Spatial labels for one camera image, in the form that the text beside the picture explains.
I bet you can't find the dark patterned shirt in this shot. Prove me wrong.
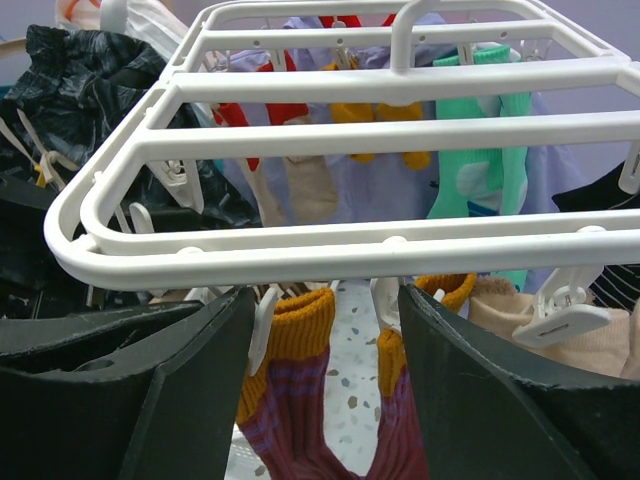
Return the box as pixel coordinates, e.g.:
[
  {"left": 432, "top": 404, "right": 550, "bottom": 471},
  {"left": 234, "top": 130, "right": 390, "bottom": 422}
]
[{"left": 0, "top": 23, "right": 264, "bottom": 321}]

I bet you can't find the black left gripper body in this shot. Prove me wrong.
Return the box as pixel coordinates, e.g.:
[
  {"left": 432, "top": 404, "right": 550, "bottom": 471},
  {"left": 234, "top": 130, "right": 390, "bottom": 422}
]
[{"left": 0, "top": 174, "right": 211, "bottom": 326}]

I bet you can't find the white plastic bag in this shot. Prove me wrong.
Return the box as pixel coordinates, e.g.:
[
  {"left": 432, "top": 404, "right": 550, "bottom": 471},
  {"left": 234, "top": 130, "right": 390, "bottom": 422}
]
[{"left": 55, "top": 0, "right": 189, "bottom": 59}]

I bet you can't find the mint green patterned sock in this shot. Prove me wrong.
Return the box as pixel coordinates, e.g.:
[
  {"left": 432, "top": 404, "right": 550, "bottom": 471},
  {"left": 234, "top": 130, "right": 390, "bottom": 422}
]
[
  {"left": 474, "top": 44, "right": 531, "bottom": 292},
  {"left": 428, "top": 97, "right": 489, "bottom": 219}
]

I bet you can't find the lavender shirt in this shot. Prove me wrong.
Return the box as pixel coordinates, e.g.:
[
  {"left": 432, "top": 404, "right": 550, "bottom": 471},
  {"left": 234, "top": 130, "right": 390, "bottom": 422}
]
[{"left": 219, "top": 12, "right": 591, "bottom": 226}]

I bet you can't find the cream red chicken sock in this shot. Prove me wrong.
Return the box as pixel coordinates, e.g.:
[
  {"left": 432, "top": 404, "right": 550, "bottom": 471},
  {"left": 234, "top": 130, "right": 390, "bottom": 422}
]
[{"left": 212, "top": 49, "right": 341, "bottom": 226}]

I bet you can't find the maroon purple striped sock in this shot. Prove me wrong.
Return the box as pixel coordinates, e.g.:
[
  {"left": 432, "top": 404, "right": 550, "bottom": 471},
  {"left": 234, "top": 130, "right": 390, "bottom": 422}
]
[
  {"left": 359, "top": 272, "right": 479, "bottom": 480},
  {"left": 236, "top": 287, "right": 358, "bottom": 479}
]

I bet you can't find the black white striped sock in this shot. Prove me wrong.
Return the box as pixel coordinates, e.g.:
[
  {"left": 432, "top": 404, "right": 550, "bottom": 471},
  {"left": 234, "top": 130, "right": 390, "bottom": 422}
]
[{"left": 552, "top": 164, "right": 640, "bottom": 311}]

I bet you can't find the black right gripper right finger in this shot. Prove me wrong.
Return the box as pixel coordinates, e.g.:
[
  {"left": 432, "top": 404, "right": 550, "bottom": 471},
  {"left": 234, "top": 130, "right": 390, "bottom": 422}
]
[{"left": 399, "top": 286, "right": 639, "bottom": 479}]

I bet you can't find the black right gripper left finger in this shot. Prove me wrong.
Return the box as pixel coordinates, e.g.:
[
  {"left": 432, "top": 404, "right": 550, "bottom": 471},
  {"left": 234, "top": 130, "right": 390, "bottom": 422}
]
[{"left": 1, "top": 288, "right": 254, "bottom": 479}]

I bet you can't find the red garment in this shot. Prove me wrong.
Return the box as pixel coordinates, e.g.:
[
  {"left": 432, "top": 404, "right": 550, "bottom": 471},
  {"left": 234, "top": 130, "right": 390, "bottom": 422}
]
[{"left": 319, "top": 14, "right": 396, "bottom": 28}]

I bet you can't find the red beige alpaca sock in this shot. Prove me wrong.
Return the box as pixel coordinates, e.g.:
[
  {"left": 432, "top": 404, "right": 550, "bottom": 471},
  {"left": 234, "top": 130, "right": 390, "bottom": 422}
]
[{"left": 467, "top": 277, "right": 631, "bottom": 379}]

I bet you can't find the white plastic sock hanger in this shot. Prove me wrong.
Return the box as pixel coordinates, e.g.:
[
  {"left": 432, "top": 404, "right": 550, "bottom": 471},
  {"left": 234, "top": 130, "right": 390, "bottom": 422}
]
[{"left": 43, "top": 0, "right": 640, "bottom": 376}]

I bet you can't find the white perforated plastic basket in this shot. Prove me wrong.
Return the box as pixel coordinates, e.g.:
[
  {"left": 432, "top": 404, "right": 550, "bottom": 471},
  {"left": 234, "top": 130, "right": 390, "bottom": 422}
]
[{"left": 224, "top": 425, "right": 270, "bottom": 480}]

